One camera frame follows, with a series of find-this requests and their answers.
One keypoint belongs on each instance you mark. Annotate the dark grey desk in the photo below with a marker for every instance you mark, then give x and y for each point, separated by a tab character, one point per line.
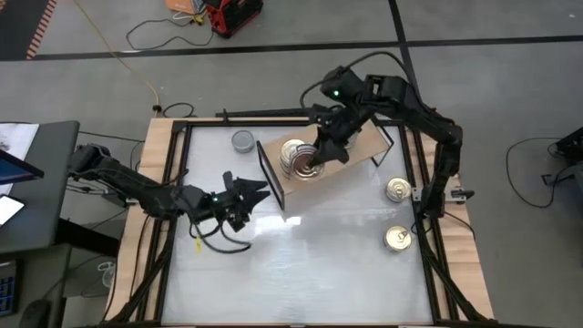
54	191

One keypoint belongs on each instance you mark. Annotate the wooden table base board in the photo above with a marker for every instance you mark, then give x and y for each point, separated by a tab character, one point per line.
155	146

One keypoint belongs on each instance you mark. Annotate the laptop with blue screen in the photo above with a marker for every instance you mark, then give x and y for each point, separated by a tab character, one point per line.
16	168

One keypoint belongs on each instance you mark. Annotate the black computer mouse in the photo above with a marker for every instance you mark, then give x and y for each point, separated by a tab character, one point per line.
34	315

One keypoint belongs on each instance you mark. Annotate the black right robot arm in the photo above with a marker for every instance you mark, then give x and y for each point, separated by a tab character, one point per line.
423	118

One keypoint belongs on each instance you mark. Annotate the black electronics box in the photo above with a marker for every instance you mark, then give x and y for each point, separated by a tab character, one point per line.
571	146

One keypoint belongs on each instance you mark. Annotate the black keyboard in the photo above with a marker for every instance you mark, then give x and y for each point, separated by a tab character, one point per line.
7	289

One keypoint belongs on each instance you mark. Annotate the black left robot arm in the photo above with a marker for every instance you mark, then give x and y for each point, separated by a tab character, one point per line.
132	187

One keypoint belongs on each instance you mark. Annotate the orange paper folder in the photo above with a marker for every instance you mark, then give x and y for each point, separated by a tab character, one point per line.
180	5

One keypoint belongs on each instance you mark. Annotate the red black equipment case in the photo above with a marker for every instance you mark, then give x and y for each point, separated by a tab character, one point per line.
234	16

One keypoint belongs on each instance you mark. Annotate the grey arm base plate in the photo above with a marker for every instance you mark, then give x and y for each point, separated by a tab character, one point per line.
416	193

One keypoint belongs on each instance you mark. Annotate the black mat orange striped edge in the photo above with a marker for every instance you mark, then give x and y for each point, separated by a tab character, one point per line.
18	27

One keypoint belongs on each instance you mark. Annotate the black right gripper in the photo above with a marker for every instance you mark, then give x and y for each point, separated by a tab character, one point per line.
337	127

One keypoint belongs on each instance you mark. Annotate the white paper sheets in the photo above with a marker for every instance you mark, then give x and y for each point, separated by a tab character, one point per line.
20	134

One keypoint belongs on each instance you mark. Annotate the wooden shelf black metal frame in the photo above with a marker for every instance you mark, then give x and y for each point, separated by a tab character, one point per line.
364	143

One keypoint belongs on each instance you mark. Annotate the black aluminium table frame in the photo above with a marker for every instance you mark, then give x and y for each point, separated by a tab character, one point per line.
228	122

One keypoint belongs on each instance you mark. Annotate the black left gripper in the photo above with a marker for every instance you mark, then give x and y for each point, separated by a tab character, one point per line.
223	205

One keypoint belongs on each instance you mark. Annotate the blue and red box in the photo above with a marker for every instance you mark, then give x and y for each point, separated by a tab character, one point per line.
398	188

